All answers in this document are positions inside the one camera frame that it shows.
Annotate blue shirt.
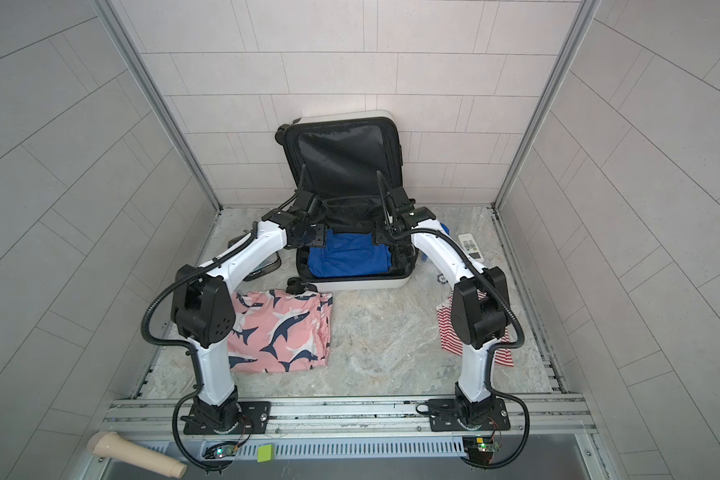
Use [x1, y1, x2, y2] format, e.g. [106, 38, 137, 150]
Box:
[307, 230, 392, 278]

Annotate pink shark print garment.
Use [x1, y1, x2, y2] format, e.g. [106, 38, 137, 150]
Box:
[227, 289, 333, 373]

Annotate red white striped garment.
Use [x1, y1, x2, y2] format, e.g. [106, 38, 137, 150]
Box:
[436, 296, 515, 368]

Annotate clear black-trimmed toiletry pouch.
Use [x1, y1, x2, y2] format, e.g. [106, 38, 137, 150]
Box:
[225, 234, 282, 281]

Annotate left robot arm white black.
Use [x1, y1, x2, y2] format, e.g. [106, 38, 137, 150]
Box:
[141, 190, 318, 432]

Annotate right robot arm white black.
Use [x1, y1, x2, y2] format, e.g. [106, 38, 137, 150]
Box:
[377, 174, 530, 429]

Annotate blue lidded cup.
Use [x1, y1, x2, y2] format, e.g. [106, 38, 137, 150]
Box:
[421, 223, 450, 262]

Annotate white remote control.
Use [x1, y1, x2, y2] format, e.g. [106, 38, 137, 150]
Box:
[458, 233, 484, 263]

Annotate black and white open suitcase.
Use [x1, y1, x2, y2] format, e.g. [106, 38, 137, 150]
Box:
[275, 110, 418, 291]

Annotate green sticky note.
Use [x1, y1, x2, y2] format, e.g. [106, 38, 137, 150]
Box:
[257, 444, 275, 463]

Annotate right circuit board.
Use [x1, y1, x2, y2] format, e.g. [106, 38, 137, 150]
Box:
[462, 437, 502, 464]

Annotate circuit board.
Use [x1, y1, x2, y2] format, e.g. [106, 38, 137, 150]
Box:
[462, 437, 502, 464]
[203, 442, 239, 460]

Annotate left circuit board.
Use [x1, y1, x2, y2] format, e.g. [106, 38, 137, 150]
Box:
[203, 442, 239, 460]

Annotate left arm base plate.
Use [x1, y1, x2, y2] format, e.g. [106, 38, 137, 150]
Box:
[179, 399, 272, 436]

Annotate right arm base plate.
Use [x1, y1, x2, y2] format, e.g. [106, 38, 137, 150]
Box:
[420, 396, 511, 432]

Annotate aluminium rail frame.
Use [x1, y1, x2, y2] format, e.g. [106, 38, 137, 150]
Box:
[87, 393, 602, 460]

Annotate beige cylindrical handle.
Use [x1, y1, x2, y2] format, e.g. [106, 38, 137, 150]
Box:
[87, 431, 188, 479]

